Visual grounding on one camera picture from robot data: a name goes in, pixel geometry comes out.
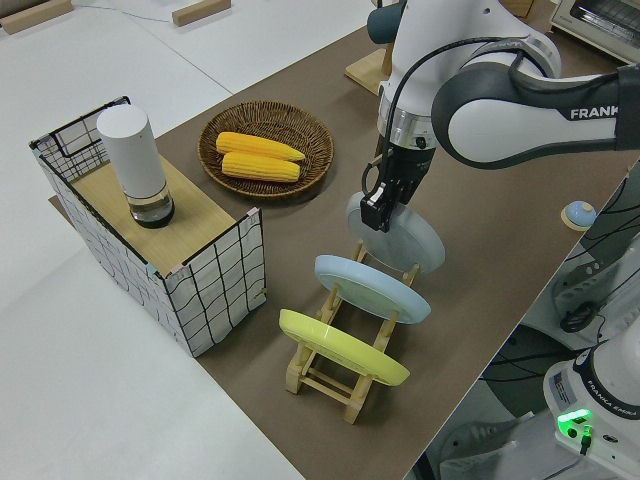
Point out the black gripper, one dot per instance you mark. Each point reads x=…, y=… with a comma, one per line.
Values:
x=407, y=167

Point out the white cylindrical bottle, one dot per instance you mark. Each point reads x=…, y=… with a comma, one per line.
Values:
x=132, y=150

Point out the white toaster oven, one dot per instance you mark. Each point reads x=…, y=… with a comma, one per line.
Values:
x=600, y=20

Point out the blue dome call bell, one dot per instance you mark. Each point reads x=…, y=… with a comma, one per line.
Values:
x=579, y=212

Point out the low wooden plate rack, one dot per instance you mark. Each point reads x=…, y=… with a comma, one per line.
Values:
x=295, y=380

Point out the light blue plate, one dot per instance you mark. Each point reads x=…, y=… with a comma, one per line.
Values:
x=370, y=290

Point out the wooden mug tree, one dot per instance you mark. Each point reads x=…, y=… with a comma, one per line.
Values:
x=365, y=70

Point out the gray plate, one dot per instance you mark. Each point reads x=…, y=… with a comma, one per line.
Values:
x=410, y=240

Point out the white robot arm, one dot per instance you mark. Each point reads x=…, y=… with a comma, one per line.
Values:
x=500, y=125

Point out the brown wicker basket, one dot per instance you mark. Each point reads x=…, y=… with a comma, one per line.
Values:
x=270, y=117

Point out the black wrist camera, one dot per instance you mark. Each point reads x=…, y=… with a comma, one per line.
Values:
x=375, y=210

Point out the yellow corn cob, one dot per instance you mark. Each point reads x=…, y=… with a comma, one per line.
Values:
x=260, y=146
x=260, y=167

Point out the yellow plate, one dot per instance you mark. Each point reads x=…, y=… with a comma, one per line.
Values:
x=340, y=345

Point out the dark blue mug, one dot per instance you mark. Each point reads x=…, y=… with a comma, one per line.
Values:
x=382, y=25

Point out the wooden block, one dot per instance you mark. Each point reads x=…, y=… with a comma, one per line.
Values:
x=35, y=15
x=200, y=11

